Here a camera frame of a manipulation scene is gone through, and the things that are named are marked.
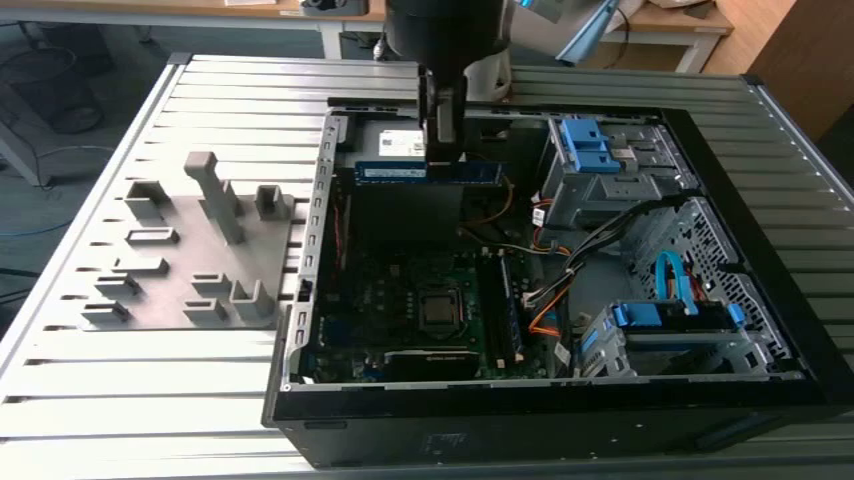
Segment orange yellow power wires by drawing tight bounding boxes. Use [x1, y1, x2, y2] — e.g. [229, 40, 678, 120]
[492, 239, 576, 259]

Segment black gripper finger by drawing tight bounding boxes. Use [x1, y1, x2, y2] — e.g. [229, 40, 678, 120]
[428, 74, 468, 165]
[417, 67, 440, 134]

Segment thin yellow wire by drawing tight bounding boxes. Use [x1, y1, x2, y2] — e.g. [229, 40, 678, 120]
[465, 174, 516, 226]

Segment grey power supply unit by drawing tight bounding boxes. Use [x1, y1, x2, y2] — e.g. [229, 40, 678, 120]
[332, 118, 467, 236]

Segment green motherboard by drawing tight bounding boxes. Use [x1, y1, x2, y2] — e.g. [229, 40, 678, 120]
[309, 239, 559, 385]

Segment low metal drive cage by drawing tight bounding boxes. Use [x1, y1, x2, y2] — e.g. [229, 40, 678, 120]
[576, 299, 795, 379]

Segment light blue data wire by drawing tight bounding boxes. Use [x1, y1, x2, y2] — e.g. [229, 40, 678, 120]
[655, 251, 700, 317]

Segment black cable bundle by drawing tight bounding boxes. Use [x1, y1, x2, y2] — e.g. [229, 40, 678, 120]
[523, 193, 692, 314]

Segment pale blue floor cable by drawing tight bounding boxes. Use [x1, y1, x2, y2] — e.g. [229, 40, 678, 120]
[0, 143, 113, 240]

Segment brown wooden cabinet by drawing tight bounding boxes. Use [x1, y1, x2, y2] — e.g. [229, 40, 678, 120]
[703, 0, 854, 144]

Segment wooden desk white frame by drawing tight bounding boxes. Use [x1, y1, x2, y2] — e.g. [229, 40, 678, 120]
[0, 0, 735, 74]

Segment black open PC case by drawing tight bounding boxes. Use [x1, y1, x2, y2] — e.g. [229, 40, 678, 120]
[259, 96, 840, 470]

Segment blue plastic disk carrier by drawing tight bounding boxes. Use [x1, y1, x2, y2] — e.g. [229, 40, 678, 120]
[560, 118, 607, 151]
[574, 148, 622, 175]

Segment tall metal drive cage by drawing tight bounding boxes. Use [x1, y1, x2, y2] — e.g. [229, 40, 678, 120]
[539, 117, 702, 231]

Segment grey parts rack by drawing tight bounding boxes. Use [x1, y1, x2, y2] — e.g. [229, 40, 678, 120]
[77, 151, 299, 334]

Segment silver CPU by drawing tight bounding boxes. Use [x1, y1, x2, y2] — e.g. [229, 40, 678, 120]
[419, 295, 464, 325]

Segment thin red wire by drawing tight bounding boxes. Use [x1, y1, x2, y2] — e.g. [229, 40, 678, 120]
[331, 203, 347, 264]

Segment orange data wire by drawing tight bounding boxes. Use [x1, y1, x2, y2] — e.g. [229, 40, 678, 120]
[530, 299, 568, 342]

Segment black graphics card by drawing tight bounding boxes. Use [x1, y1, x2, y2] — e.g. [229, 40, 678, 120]
[383, 348, 483, 381]

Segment hard disk in blue carrier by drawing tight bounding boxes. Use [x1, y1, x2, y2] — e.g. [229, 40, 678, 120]
[610, 298, 748, 335]

